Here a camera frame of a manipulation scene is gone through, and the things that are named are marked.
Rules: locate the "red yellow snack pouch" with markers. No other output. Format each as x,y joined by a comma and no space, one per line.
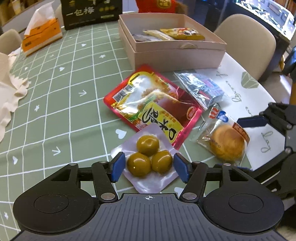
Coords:
147,97

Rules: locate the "round pastry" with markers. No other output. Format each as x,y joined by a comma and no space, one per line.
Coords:
222,136

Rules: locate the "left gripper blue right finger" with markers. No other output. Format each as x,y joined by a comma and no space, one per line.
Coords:
183,167

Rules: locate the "green grid tablecloth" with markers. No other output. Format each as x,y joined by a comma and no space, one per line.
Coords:
63,118

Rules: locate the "black plum gift box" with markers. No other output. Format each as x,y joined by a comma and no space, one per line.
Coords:
79,13

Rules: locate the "red plush toy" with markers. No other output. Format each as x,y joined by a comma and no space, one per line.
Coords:
161,6

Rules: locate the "beige chair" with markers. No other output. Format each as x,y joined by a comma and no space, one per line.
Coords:
10,41
248,42

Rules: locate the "beige chair right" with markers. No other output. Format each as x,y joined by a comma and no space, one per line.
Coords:
248,42

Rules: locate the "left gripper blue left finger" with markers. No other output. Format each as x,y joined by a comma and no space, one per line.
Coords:
116,166

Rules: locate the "orange tissue box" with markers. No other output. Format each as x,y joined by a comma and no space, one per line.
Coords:
43,29

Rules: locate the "green plums vacuum pack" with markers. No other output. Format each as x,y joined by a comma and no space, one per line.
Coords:
148,161

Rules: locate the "clear blue snack packet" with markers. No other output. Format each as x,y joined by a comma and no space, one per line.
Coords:
202,88

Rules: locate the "pink cardboard box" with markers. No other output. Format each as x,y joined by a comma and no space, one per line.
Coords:
169,55

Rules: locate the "cream paper bag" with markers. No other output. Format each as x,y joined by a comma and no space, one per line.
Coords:
13,89

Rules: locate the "snacks inside pink box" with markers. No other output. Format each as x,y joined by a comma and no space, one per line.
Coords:
169,35

